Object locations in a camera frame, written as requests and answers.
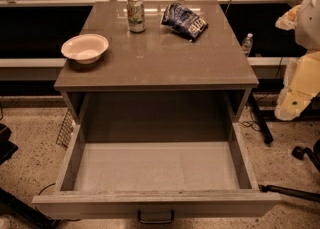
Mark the grey top drawer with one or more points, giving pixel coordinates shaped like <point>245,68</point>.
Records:
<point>116,180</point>

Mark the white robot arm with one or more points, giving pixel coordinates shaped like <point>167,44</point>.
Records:
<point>302,76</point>

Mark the grey drawer cabinet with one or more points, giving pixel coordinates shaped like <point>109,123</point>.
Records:
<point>157,86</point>

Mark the blue chip bag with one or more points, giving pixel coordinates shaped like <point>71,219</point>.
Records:
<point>183,21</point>

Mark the white bowl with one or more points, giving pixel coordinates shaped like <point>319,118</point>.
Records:
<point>85,49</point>

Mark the green white soda can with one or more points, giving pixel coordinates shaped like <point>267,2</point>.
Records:
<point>135,14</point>

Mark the clear plastic water bottle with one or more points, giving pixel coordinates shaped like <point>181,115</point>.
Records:
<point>247,44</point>

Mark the black table leg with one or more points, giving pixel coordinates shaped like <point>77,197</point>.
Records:
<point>268,138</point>

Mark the black stand base left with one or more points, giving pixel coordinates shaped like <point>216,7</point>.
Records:
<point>9,202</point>

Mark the wire mesh rack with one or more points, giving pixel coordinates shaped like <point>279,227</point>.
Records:
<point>66,130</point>

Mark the black drawer handle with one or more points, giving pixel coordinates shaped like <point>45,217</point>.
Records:
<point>155,218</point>

